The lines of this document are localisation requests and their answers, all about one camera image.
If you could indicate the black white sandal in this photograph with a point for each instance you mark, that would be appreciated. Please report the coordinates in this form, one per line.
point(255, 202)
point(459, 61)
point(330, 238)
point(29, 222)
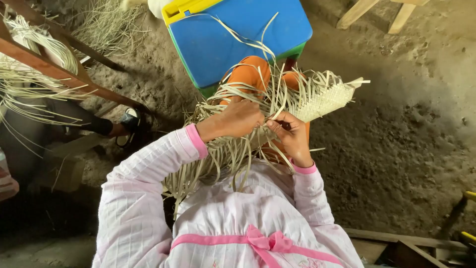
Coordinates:
point(129, 126)

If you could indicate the yellow black tool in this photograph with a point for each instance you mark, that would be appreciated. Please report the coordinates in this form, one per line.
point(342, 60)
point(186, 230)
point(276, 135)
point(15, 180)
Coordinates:
point(463, 219)

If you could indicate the wooden block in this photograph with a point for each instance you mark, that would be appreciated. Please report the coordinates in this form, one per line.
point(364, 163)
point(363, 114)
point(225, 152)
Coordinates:
point(70, 160)

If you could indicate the person's left hand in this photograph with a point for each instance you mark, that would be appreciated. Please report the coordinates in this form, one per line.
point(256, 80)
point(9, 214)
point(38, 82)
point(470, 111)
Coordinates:
point(232, 121)

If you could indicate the person's left fingers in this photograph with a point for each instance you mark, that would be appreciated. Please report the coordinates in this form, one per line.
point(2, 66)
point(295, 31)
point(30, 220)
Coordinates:
point(256, 111)

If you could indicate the blue plastic stool yellow edge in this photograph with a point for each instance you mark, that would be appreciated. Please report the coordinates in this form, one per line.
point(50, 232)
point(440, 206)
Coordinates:
point(230, 41)

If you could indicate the bundle of pale straw strips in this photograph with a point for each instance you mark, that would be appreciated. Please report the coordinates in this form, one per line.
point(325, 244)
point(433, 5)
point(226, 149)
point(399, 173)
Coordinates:
point(29, 70)

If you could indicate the orange trousers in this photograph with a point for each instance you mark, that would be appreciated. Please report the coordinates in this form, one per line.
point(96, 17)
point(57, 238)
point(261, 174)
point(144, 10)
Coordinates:
point(249, 74)

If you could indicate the heap of dry grass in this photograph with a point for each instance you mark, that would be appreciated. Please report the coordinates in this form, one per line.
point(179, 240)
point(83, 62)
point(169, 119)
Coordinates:
point(108, 26)

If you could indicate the striped pink cloth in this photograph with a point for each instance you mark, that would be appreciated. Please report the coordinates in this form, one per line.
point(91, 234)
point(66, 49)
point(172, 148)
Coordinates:
point(6, 178)

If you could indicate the woven pale straw piece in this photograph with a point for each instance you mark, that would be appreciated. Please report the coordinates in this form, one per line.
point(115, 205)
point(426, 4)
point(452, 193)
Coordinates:
point(260, 111)

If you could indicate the white plastic container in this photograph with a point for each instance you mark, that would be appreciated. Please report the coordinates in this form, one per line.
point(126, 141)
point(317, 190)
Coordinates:
point(158, 7)

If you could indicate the brown wooden frame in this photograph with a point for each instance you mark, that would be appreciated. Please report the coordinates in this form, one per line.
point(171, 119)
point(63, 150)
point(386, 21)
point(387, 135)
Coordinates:
point(55, 63)

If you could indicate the wooden plank frame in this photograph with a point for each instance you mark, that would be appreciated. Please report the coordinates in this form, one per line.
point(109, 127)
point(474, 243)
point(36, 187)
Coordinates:
point(405, 247)

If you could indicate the person's right hand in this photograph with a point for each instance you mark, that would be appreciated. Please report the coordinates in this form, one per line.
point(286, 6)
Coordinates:
point(293, 141)

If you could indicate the pink white checked dress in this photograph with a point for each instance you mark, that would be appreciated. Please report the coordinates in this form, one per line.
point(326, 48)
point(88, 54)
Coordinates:
point(238, 223)

